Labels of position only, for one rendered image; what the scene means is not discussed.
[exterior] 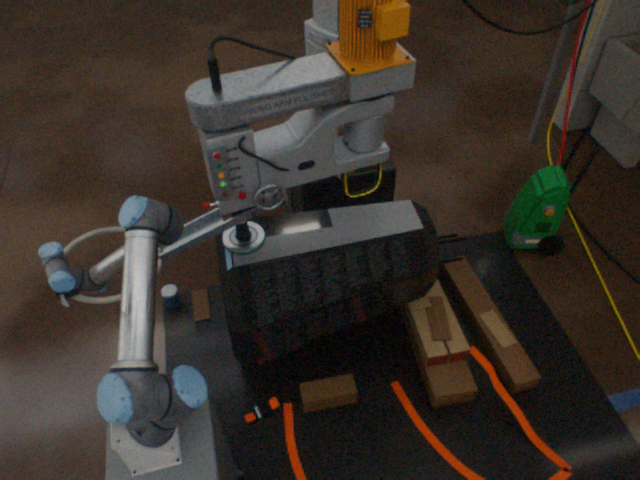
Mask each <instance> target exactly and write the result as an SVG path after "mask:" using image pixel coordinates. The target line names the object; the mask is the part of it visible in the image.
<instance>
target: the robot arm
mask: <svg viewBox="0 0 640 480"><path fill-rule="evenodd" d="M118 223H119V224H120V225H121V226H122V227H125V245H123V246H122V247H121V248H119V249H118V250H116V252H114V253H113V254H110V255H109V256H107V257H106V258H105V259H103V260H102V261H100V262H99V263H97V264H96V265H94V266H92V267H91V268H89V269H85V268H78V267H71V266H69V262H68V261H67V258H66V256H65V254H64V252H63V248H62V247H61V245H60V244H59V243H57V242H49V243H47V244H44V245H42V246H41V247H40V248H39V250H38V255H39V257H40V258H41V260H42V263H43V266H44V269H45V272H46V275H47V278H48V283H49V285H51V287H52V289H53V290H55V296H56V297H57V298H58V300H59V302H60V303H61V304H62V305H63V306H65V307H69V304H68V303H67V301H68V299H67V298H69V297H71V296H74V295H78V294H80V292H79V291H81V292H82V290H88V291H92V292H102V291H104V290H105V289H106V288H107V287H108V286H109V282H110V281H111V280H112V279H114V278H115V277H116V276H117V275H119V274H121V273H122V272H123V277H122V291H121V306H120V320H119V334H118V360H117V362H116V363H115V364H113V365H112V366H111V367H110V374H108V375H106V376H105V377H103V379H101V380H100V382H99V385H98V388H97V393H96V398H97V407H98V410H99V412H100V414H101V416H102V417H103V418H104V419H105V420H106V421H107V422H109V423H120V424H125V426H126V429H127V431H128V433H129V434H130V436H131V437H132V438H134V439H135V440H136V441H137V442H138V443H140V444H142V445H144V446H146V447H150V448H156V447H160V446H162V445H164V444H165V443H166V442H168V441H169V440H171V438H172V437H173V435H174V433H175V431H176V428H177V426H178V425H179V424H180V423H181V422H182V421H183V420H184V419H185V418H187V417H188V416H189V415H190V414H191V413H192V412H193V411H196V410H197V409H198V408H200V407H201V406H202V404H203V403H204V402H205V401H206V399H207V397H208V386H207V383H206V381H205V380H204V378H203V377H202V376H201V374H200V373H199V372H198V371H197V370H196V369H194V368H193V367H191V366H188V365H181V366H178V367H177V368H176V369H175V370H174V371H173V372H172V373H170V374H159V366H158V365H157V364H156V363H155V362H154V361H153V346H154V327H155V308H156V289H157V270H158V252H159V248H160V247H162V246H163V245H164V246H171V245H173V244H174V243H176V242H177V240H178V239H179V238H180V236H181V235H182V232H183V228H184V222H183V218H182V216H181V214H180V213H179V211H178V210H177V208H176V207H174V206H172V205H171V204H167V203H163V202H160V201H156V200H153V199H149V198H147V197H146V196H139V195H133V196H131V197H129V198H128V199H127V200H126V201H125V202H124V203H123V205H122V207H121V209H120V211H119V215H118ZM65 297H66V298H65Z"/></svg>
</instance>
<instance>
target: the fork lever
mask: <svg viewBox="0 0 640 480"><path fill-rule="evenodd" d="M263 212H265V211H261V210H259V209H257V208H256V207H255V206H254V207H252V208H250V209H248V210H246V211H244V212H242V213H240V214H239V215H237V216H235V217H233V218H231V219H229V220H227V221H225V222H224V221H223V219H222V214H221V213H220V210H219V208H216V209H214V210H212V211H210V212H208V213H207V214H205V215H203V216H201V217H199V218H197V219H195V220H193V221H191V222H189V223H185V224H184V228H183V232H182V235H181V236H180V238H179V239H178V240H177V242H176V243H174V244H173V245H171V246H164V245H163V246H162V247H161V250H162V254H160V255H158V259H159V258H161V259H163V262H165V261H167V260H169V259H171V258H173V257H175V256H177V255H180V254H181V253H183V252H185V251H187V250H189V249H191V248H193V247H195V246H197V245H199V244H201V243H203V242H205V241H207V240H208V239H210V238H212V237H214V236H216V235H218V234H220V233H222V232H224V231H226V230H228V229H230V228H232V227H234V226H236V225H238V224H240V223H243V222H245V221H247V220H249V219H251V218H253V217H255V216H257V215H259V214H261V213H263Z"/></svg>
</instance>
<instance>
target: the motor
mask: <svg viewBox="0 0 640 480"><path fill-rule="evenodd" d="M409 15H410V6H409V5H408V4H407V3H406V2H405V1H403V0H339V40H338V41H335V42H328V43H325V47H326V48H327V49H328V51H329V52H330V53H331V54H332V55H333V56H334V58H335V59H336V61H337V62H338V63H339V64H340V65H341V66H342V67H343V68H344V69H345V70H346V72H347V73H348V74H349V75H350V76H356V75H360V74H364V73H368V72H372V71H376V70H381V69H385V68H389V67H394V66H398V65H406V64H410V63H412V59H411V58H410V57H409V56H408V55H406V54H405V53H404V52H403V51H402V50H401V49H400V48H399V46H398V45H397V38H398V37H400V36H407V35H408V25H409Z"/></svg>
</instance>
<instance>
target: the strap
mask: <svg viewBox="0 0 640 480"><path fill-rule="evenodd" d="M470 353H471V354H472V355H473V356H474V357H475V358H476V359H477V360H478V361H479V362H480V363H481V364H482V366H483V367H484V368H485V369H486V371H487V372H488V374H489V376H490V378H491V380H492V385H493V386H494V388H495V390H496V391H497V392H498V394H499V395H500V396H501V398H502V399H503V400H504V402H505V403H506V404H507V405H508V407H509V408H510V409H511V410H512V411H513V413H514V414H515V416H516V417H517V419H518V420H519V422H520V425H521V427H522V429H523V430H524V432H525V434H526V435H527V437H529V438H530V440H531V441H532V442H533V443H534V444H535V445H536V446H537V447H538V448H539V449H540V450H541V451H542V452H543V453H544V454H545V455H546V456H547V457H548V458H549V459H550V460H551V461H552V462H553V463H554V464H556V465H558V466H559V467H560V468H561V469H560V470H559V471H558V472H556V473H555V474H554V475H552V476H551V477H550V478H548V479H547V480H565V479H566V478H568V477H569V476H570V475H572V474H573V473H572V472H571V471H570V470H569V469H570V468H571V466H570V465H568V464H567V463H566V462H565V461H563V460H562V459H561V458H560V457H559V456H558V455H556V454H555V453H554V452H553V451H552V450H551V449H550V448H549V447H548V446H547V445H546V444H545V443H544V442H543V441H542V440H541V439H540V438H539V437H538V436H537V435H536V434H535V433H534V431H533V430H532V428H531V427H530V425H529V423H528V422H527V420H526V419H525V417H524V415H523V414H522V412H521V409H520V408H519V407H518V406H517V404H516V403H515V402H514V400H513V399H512V398H511V396H510V395H509V394H508V393H507V391H506V390H505V389H504V387H503V386H502V384H501V383H500V382H499V380H498V379H497V378H496V375H495V372H494V370H493V366H492V364H491V363H490V362H489V361H488V360H487V359H486V358H485V357H484V356H483V355H482V354H481V353H480V352H479V351H478V350H477V349H475V348H474V346H472V347H471V348H470ZM391 385H392V387H393V388H394V390H395V392H396V394H397V395H398V397H399V399H400V402H401V404H402V405H403V407H404V409H405V410H406V412H407V413H408V414H409V416H410V417H411V419H412V420H413V422H414V423H415V425H416V426H417V427H418V429H419V430H420V431H421V432H422V434H423V435H424V436H425V437H426V439H427V440H428V441H430V443H431V445H432V446H433V447H434V448H435V449H436V450H437V451H438V452H439V453H440V454H441V455H442V456H443V457H444V458H445V459H446V460H447V461H448V462H449V463H450V464H451V465H452V466H453V467H454V468H455V469H456V470H459V472H460V473H461V474H463V475H464V476H465V477H466V478H468V479H469V480H487V479H485V478H483V477H481V476H480V475H478V474H476V473H475V472H473V471H472V470H470V469H468V468H466V467H465V466H464V465H463V464H461V463H460V462H459V460H458V459H457V458H456V457H455V456H454V455H453V454H452V453H451V452H450V451H449V450H448V449H447V448H446V447H445V446H444V445H443V444H442V443H441V442H440V441H438V440H437V439H436V437H435V436H434V435H433V434H432V433H431V432H430V429H429V428H428V427H427V425H426V424H425V423H424V422H423V420H422V419H421V417H420V416H419V415H418V413H417V412H416V411H415V410H414V408H413V406H412V405H411V403H410V401H409V400H408V398H407V396H406V395H405V393H404V391H403V390H402V388H401V387H400V383H399V382H398V381H397V382H392V383H391ZM284 422H285V437H286V443H287V448H288V453H289V457H290V461H291V464H292V467H293V470H294V472H295V475H296V478H297V480H306V477H305V472H304V471H303V468H302V465H301V462H300V459H299V456H298V452H297V448H296V443H295V438H294V430H293V413H292V403H285V404H284Z"/></svg>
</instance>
